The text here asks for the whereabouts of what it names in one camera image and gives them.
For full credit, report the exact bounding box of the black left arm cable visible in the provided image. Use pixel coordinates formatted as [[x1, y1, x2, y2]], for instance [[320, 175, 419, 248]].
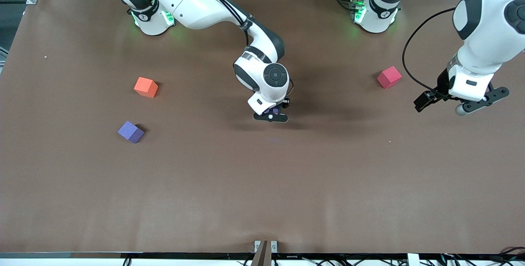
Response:
[[402, 7, 457, 94]]

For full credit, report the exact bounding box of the black cable bundle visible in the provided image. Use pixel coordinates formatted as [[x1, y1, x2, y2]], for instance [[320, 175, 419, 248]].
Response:
[[498, 246, 525, 258]]

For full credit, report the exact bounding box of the orange foam cube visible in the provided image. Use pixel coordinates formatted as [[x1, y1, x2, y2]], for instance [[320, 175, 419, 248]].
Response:
[[134, 77, 159, 99]]

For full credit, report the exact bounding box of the red foam cube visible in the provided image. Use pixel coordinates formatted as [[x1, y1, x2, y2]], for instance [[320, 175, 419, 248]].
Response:
[[377, 66, 403, 89]]

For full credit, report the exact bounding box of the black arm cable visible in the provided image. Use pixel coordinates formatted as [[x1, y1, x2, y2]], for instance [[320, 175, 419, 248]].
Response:
[[176, 0, 294, 98], [402, 7, 457, 94]]

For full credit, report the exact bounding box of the small metal bracket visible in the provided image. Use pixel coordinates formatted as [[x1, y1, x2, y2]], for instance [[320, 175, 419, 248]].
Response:
[[254, 240, 278, 253]]

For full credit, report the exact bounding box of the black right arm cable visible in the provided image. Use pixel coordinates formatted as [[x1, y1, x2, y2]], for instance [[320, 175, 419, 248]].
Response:
[[176, 0, 294, 98]]

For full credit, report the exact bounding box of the brown wedge-shaped post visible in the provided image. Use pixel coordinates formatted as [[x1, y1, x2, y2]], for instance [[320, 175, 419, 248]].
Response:
[[251, 240, 272, 266]]

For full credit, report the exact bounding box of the brown table cover sheet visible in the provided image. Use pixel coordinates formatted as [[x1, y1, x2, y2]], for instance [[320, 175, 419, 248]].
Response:
[[0, 0, 525, 255]]

